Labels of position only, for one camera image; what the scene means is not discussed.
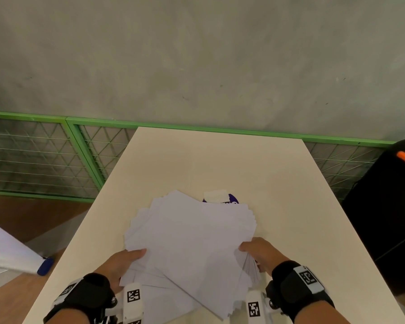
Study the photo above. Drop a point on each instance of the person's left hand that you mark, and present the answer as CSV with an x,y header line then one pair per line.
x,y
118,264

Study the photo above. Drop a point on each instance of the person's right hand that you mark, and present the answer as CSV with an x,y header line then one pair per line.
x,y
265,253

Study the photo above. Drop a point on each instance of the person's right thumb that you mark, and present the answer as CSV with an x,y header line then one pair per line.
x,y
247,246

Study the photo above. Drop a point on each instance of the person's left thumb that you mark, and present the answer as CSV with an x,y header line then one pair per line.
x,y
135,255

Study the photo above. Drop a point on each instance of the stack of white paper sheets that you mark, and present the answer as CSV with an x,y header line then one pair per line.
x,y
192,246

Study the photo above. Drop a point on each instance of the person's right forearm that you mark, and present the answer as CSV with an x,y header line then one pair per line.
x,y
327,315

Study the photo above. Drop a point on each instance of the person's left forearm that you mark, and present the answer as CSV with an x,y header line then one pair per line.
x,y
74,317

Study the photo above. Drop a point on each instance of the purple tape roll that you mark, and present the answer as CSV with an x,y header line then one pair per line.
x,y
233,199

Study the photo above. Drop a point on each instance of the blue end cap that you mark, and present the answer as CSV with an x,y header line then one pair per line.
x,y
45,266

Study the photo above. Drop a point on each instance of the white board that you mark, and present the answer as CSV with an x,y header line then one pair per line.
x,y
6,249

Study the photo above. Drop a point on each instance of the black case with orange stripe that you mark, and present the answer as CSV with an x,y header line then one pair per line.
x,y
388,212

